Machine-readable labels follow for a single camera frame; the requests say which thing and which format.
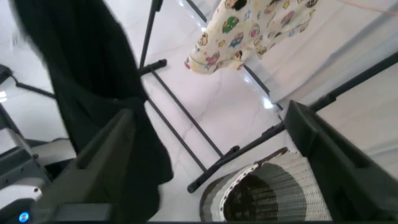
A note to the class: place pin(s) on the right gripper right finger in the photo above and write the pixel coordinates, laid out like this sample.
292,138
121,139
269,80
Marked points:
351,174

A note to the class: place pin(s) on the black clothes rack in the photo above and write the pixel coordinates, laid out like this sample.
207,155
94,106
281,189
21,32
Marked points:
183,112

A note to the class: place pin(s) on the white laundry basket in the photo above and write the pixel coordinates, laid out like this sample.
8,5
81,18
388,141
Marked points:
295,189

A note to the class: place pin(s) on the black garment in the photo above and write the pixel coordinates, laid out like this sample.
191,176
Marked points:
87,62

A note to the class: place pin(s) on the cream printed garment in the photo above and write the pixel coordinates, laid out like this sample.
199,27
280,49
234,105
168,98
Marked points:
242,34

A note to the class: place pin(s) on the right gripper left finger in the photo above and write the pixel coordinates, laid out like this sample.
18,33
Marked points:
93,174

